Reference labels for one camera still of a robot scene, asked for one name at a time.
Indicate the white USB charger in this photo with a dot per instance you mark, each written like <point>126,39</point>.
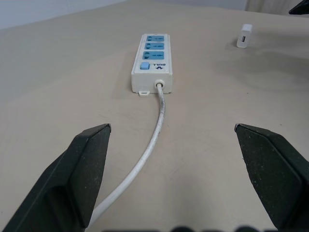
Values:
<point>244,36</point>

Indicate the white power strip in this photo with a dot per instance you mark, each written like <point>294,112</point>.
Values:
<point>152,65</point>

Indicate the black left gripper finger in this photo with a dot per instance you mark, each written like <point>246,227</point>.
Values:
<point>272,174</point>
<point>72,174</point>

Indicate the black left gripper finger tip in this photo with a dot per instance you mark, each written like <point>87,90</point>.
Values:
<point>301,8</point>

